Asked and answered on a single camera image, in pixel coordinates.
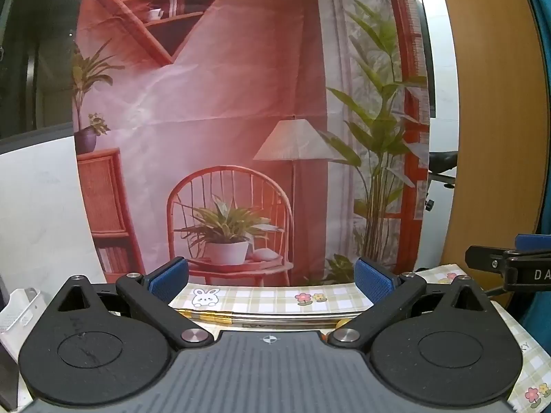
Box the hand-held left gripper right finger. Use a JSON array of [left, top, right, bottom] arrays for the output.
[[328, 257, 489, 349]]

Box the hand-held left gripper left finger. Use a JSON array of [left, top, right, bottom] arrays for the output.
[[54, 257, 215, 350]]

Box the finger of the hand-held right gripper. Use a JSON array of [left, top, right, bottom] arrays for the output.
[[515, 234, 551, 251], [465, 245, 517, 273]]

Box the checked bunny print tablecloth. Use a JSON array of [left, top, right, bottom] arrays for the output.
[[168, 262, 551, 411]]

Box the silver metal rod gold end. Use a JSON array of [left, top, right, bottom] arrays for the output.
[[181, 309, 360, 325]]

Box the black office chair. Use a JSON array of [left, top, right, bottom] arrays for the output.
[[428, 150, 459, 211]]

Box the white board panel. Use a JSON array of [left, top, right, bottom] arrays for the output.
[[0, 135, 106, 310]]

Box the white plastic basket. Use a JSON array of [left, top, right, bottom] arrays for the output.
[[0, 287, 44, 345]]

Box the wooden board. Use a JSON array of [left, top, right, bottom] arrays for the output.
[[439, 0, 547, 267]]

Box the printed room scene wall poster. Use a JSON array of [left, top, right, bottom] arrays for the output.
[[71, 0, 431, 287]]

